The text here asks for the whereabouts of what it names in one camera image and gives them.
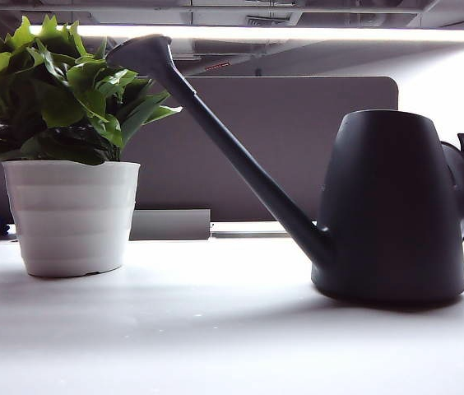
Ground dark grey watering can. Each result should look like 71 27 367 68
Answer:
106 35 464 308

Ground green plant in white pot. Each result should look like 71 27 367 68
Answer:
0 14 183 278

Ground long white ceiling light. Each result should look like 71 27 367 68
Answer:
30 24 464 43

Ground ceiling air vent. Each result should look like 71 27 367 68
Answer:
246 14 294 27

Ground grey metal partition foot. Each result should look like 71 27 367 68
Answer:
128 208 211 241

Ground wide grey desk partition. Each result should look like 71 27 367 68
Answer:
0 75 400 238

